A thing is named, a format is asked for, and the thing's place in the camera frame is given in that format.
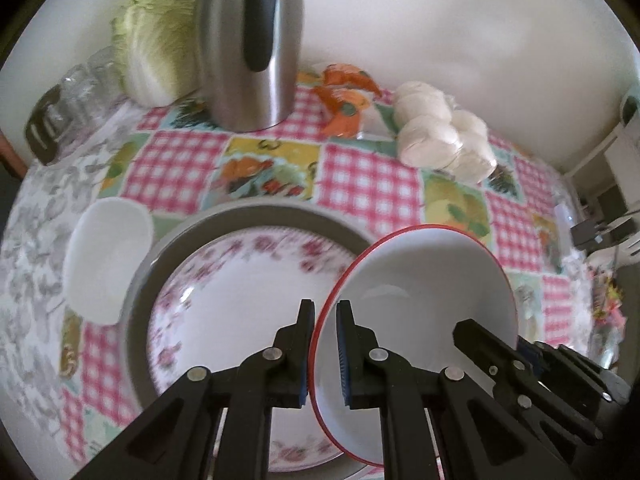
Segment floral rim round plate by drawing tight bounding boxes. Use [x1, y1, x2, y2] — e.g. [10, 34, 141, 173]
[146, 224, 364, 474]

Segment red rim strawberry bowl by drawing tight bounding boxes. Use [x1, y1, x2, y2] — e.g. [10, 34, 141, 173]
[309, 226, 518, 466]

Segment stainless steel round pan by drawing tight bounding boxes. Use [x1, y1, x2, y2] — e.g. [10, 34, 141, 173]
[98, 198, 373, 479]

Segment small white bowl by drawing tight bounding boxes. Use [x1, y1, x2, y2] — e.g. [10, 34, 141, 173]
[63, 197, 154, 325]

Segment colourful candy packets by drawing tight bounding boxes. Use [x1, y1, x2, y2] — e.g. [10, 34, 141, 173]
[588, 268, 627, 368]

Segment black power adapter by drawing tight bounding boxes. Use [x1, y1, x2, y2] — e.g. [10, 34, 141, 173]
[570, 219, 606, 252]

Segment checkered fruit tablecloth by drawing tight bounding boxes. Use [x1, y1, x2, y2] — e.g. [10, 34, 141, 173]
[0, 79, 622, 480]

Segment bag of steamed buns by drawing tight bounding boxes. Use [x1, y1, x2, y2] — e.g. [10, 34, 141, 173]
[393, 81, 497, 184]

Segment grey floral cloth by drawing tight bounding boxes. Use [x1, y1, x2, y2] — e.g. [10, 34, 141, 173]
[1, 102, 143, 448]

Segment orange snack packet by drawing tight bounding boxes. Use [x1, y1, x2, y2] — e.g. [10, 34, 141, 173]
[312, 63, 390, 139]

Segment clear glass jars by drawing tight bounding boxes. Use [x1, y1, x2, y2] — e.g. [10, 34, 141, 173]
[25, 47, 125, 165]

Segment stainless steel thermos jug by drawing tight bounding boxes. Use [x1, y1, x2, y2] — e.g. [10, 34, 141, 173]
[195, 0, 304, 132]

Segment napa cabbage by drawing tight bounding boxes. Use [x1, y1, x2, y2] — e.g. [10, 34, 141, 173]
[112, 0, 198, 107]

